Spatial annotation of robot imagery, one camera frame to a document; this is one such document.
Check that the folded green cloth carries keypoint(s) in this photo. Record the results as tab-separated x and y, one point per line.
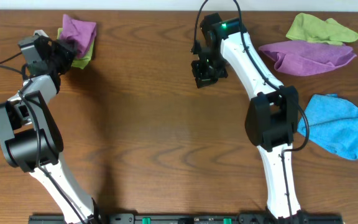
80	62

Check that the crumpled purple cloth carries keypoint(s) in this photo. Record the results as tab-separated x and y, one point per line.
301	58

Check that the blue microfiber cloth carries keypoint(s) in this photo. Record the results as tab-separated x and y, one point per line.
333	125

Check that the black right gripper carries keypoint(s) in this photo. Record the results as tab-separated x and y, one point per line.
208	72

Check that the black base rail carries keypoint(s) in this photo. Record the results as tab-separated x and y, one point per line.
242	218

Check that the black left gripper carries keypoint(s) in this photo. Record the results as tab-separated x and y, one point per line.
62	54

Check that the purple microfiber cloth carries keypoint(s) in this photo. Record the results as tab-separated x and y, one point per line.
82	33

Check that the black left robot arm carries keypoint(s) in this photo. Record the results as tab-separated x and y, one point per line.
29	136

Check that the crumpled green cloth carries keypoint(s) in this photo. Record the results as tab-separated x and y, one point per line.
314	30

